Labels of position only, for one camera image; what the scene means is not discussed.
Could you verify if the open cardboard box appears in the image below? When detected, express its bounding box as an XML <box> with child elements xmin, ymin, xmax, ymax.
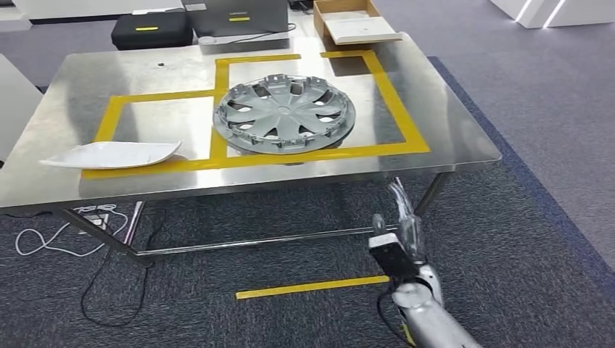
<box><xmin>313</xmin><ymin>0</ymin><xmax>384</xmax><ymax>39</ymax></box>

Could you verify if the white power strip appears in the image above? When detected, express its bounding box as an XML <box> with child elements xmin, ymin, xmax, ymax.
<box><xmin>78</xmin><ymin>206</ymin><xmax>111</xmax><ymax>236</ymax></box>

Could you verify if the white power cable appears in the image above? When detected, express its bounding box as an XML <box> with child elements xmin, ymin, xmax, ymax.
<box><xmin>14</xmin><ymin>203</ymin><xmax>130</xmax><ymax>258</ymax></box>

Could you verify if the black carrying case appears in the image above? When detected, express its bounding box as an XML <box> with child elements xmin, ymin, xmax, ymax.
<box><xmin>110</xmin><ymin>12</ymin><xmax>194</xmax><ymax>52</ymax></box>

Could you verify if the steel workbench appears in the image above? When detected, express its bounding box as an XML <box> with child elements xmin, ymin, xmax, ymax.
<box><xmin>0</xmin><ymin>32</ymin><xmax>503</xmax><ymax>268</ymax></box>

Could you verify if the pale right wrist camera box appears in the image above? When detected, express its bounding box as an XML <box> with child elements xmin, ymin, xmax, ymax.
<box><xmin>368</xmin><ymin>233</ymin><xmax>400</xmax><ymax>251</ymax></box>

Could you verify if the black floor cable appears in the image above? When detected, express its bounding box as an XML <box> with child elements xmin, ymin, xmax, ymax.
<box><xmin>80</xmin><ymin>210</ymin><xmax>168</xmax><ymax>329</ymax></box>

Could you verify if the grey laptop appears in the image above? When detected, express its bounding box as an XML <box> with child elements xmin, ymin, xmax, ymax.
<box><xmin>182</xmin><ymin>0</ymin><xmax>292</xmax><ymax>54</ymax></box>

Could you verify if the flat white box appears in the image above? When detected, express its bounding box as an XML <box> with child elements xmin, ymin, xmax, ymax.
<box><xmin>324</xmin><ymin>17</ymin><xmax>404</xmax><ymax>46</ymax></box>

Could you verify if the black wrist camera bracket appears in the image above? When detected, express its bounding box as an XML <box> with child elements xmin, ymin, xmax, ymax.
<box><xmin>372</xmin><ymin>242</ymin><xmax>424</xmax><ymax>285</ymax></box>

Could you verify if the yellow floor tape strip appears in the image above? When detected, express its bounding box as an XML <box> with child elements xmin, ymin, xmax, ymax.
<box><xmin>400</xmin><ymin>323</ymin><xmax>418</xmax><ymax>348</ymax></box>
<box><xmin>234</xmin><ymin>274</ymin><xmax>392</xmax><ymax>301</ymax></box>

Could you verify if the white lit display block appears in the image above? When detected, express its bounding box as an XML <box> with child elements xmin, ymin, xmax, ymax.
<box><xmin>489</xmin><ymin>0</ymin><xmax>615</xmax><ymax>29</ymax></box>

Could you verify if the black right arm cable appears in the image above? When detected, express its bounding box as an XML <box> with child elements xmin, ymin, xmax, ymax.
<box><xmin>376</xmin><ymin>287</ymin><xmax>410</xmax><ymax>348</ymax></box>

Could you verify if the grey plastic wheel cover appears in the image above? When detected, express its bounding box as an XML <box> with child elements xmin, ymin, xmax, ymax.
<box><xmin>212</xmin><ymin>73</ymin><xmax>357</xmax><ymax>156</ymax></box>

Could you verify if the white curved plastic part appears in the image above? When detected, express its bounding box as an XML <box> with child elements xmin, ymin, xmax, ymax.
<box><xmin>39</xmin><ymin>140</ymin><xmax>184</xmax><ymax>170</ymax></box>

